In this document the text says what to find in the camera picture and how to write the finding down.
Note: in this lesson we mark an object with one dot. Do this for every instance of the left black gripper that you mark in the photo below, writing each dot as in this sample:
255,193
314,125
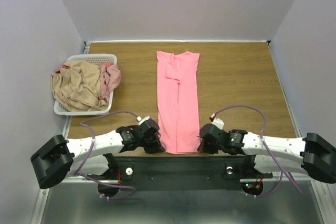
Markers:
156,147

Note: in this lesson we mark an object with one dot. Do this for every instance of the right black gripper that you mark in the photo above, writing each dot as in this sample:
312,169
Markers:
206,145

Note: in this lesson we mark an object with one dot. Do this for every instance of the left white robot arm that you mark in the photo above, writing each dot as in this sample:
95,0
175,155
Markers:
91,154

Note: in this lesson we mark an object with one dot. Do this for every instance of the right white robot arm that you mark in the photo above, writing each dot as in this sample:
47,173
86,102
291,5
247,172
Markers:
311,155

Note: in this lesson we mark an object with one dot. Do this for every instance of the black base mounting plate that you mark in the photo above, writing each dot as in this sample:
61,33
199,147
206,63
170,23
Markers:
181,173

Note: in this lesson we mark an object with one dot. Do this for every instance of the dusty pink t shirt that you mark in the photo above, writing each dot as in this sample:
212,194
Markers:
110,77

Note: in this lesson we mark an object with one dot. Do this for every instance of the beige t shirt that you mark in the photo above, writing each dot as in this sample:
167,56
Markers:
76,86

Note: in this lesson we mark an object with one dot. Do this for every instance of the white plastic laundry basket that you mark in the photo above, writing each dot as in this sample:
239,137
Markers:
96,59

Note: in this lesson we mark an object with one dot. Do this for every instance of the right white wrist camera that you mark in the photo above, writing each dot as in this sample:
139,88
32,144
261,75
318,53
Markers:
219,123

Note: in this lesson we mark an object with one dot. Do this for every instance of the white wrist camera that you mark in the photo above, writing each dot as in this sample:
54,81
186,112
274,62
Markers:
141,120
219,123

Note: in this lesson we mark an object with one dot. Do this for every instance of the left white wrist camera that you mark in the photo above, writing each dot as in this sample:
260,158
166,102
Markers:
141,120

